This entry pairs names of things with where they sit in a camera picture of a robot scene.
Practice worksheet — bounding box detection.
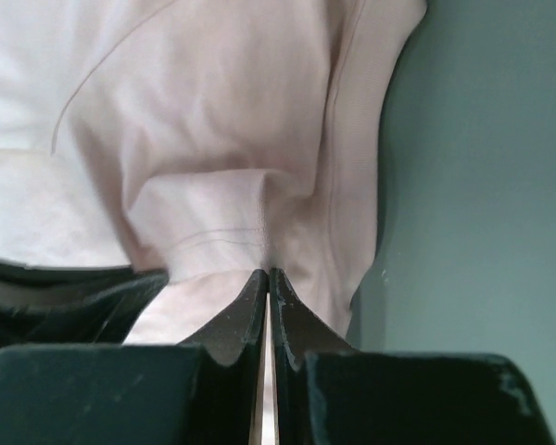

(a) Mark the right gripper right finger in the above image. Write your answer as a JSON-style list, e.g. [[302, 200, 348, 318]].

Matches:
[[269, 269, 554, 445]]

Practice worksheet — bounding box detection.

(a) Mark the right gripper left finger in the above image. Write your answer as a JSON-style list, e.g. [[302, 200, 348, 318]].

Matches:
[[0, 267, 267, 444]]

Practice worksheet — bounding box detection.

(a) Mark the pink t shirt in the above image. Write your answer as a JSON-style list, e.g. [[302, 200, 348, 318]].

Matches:
[[0, 0, 428, 445]]

